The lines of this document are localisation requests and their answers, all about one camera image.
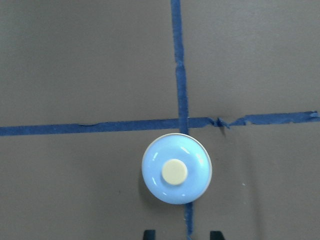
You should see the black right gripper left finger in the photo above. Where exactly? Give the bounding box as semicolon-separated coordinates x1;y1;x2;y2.
143;229;156;240

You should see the light blue call bell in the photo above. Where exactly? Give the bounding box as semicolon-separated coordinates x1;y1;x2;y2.
141;133;213;205

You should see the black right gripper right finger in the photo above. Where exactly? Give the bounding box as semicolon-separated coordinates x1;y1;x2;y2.
209;230;225;240

